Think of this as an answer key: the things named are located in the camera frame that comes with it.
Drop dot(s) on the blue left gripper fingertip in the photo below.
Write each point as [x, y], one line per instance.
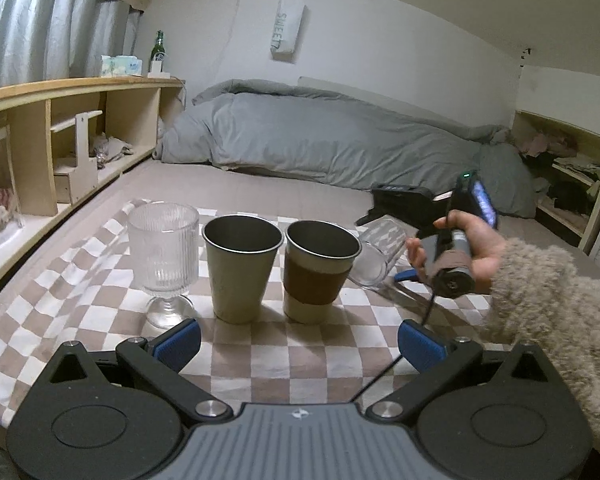
[409, 275]

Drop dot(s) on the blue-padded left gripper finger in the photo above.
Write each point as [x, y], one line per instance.
[440, 365]
[154, 366]

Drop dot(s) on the clear ribbed plastic cup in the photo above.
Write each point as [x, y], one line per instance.
[382, 244]

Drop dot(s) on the fuzzy beige sleeve forearm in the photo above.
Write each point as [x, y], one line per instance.
[538, 295]

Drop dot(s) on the beige cup with brown sleeve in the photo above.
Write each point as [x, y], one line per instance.
[318, 259]

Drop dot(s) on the beige metal-lined cup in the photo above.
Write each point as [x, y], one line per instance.
[240, 254]

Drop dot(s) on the person's right hand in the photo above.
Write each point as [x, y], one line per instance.
[486, 246]

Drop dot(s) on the brown white checkered cloth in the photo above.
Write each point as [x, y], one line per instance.
[87, 294]

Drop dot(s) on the ribbed clear glass goblet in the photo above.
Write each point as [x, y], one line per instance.
[165, 259]

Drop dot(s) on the wooden clothes shelf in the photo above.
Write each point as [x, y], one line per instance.
[565, 161]

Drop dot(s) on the small wooden stand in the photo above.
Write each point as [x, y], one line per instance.
[76, 174]

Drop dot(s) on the grey duvet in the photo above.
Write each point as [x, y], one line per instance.
[330, 138]

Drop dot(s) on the wooden side shelf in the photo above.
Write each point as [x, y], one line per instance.
[133, 109]

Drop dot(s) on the white hanging fabric bag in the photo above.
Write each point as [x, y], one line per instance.
[286, 29]

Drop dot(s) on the tissue pack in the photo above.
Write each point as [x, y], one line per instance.
[120, 66]

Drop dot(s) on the green glass bottle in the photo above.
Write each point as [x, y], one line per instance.
[158, 52]

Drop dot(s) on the grey curtain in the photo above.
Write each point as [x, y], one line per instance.
[59, 39]

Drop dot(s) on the white charger with cable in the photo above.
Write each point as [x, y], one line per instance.
[157, 71]

